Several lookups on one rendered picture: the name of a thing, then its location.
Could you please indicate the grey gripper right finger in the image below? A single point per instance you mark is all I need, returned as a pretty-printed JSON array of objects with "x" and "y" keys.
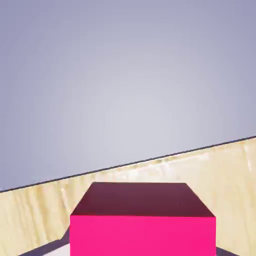
[{"x": 221, "y": 253}]

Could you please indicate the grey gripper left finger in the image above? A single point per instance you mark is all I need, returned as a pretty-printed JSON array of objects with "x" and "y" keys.
[{"x": 58, "y": 250}]

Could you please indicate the small pink cube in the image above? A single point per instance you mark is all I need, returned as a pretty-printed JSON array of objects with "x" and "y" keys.
[{"x": 142, "y": 234}]

